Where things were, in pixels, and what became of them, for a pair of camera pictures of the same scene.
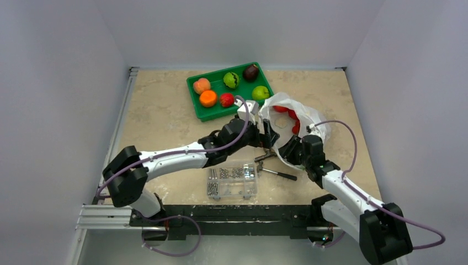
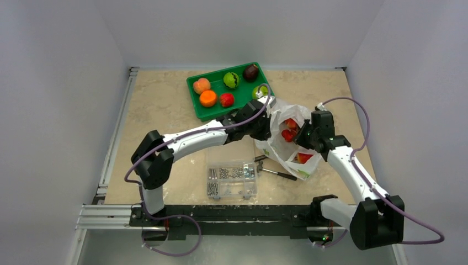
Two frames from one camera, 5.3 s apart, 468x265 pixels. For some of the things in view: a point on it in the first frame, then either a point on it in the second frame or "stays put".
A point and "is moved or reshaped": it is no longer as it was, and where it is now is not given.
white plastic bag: [312, 121] is moved or reshaped
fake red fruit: [293, 116] to [286, 134]
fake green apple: [260, 93] stays put
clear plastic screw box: [232, 180] stays put
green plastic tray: [213, 93] stays put
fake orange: [208, 98] stays put
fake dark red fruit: [250, 73] stays put
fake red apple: [227, 99] stays put
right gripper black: [290, 149] to [305, 132]
